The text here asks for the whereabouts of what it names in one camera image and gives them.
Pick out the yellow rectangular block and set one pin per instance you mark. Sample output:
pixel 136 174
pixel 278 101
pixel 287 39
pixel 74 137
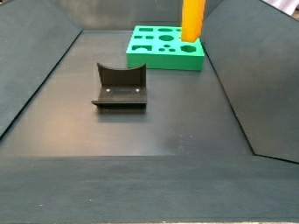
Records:
pixel 192 13

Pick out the green foam shape board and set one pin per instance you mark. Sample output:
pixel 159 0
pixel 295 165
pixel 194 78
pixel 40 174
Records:
pixel 156 46

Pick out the black curved bracket stand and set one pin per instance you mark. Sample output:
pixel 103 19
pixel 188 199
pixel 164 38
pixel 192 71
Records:
pixel 122 86

